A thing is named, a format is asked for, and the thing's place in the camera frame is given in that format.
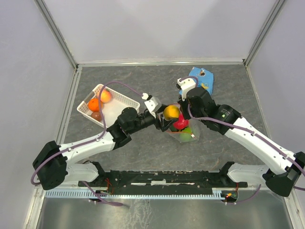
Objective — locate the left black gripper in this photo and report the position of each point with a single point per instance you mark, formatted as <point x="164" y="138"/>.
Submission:
<point x="163" y="125"/>

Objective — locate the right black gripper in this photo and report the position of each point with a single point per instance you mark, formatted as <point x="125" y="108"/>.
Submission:
<point x="183" y="104"/>

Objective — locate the yellow lemon toy fruit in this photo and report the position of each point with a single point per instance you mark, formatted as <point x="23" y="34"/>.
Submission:
<point x="171" y="112"/>

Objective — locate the red apple toy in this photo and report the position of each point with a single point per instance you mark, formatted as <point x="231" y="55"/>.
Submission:
<point x="181" y="123"/>

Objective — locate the green watermelon toy ball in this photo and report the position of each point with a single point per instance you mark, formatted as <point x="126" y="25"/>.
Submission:
<point x="186" y="135"/>

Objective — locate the clear zip bag orange zipper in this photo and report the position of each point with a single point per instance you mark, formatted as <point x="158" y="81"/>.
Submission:
<point x="182" y="129"/>

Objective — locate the white perforated plastic basket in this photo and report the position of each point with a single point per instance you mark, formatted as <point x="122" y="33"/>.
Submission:
<point x="111" y="110"/>

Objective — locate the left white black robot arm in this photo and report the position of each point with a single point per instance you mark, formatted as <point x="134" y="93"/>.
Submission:
<point x="57" y="164"/>

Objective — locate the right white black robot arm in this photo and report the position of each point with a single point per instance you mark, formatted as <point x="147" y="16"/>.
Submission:
<point x="282" y="167"/>

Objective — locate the blue patterned cloth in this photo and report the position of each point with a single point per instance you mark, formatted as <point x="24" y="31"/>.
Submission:
<point x="205" y="78"/>

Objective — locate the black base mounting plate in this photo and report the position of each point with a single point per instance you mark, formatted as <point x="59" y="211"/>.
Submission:
<point x="165" y="182"/>

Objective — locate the peach toy fruit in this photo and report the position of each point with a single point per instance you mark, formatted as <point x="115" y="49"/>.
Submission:
<point x="106" y="96"/>

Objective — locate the brown kiwi toy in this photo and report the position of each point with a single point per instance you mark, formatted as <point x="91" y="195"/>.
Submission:
<point x="96" y="116"/>

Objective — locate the orange toy fruit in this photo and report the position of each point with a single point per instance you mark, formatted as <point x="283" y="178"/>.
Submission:
<point x="95" y="105"/>

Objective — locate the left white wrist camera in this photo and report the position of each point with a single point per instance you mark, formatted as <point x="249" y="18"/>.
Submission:
<point x="152" y="103"/>

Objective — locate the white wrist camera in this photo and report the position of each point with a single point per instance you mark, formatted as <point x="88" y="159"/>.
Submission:
<point x="152" y="103"/>
<point x="186" y="84"/>

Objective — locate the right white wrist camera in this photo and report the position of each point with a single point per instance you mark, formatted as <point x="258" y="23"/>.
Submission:
<point x="186" y="84"/>

